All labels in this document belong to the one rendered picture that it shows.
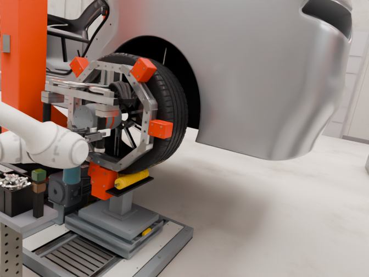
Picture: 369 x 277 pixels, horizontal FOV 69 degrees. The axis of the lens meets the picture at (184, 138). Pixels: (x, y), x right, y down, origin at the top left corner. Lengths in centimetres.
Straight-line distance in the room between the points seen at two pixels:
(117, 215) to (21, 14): 120
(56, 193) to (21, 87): 64
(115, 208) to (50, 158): 100
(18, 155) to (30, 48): 89
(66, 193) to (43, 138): 103
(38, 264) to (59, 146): 101
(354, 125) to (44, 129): 847
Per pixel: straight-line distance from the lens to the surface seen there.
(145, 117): 129
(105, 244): 173
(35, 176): 123
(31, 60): 172
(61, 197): 182
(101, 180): 153
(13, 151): 92
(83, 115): 134
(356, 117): 883
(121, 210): 173
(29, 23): 172
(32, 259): 174
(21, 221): 132
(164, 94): 134
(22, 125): 78
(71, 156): 79
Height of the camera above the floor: 111
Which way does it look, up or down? 13 degrees down
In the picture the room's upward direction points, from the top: 8 degrees clockwise
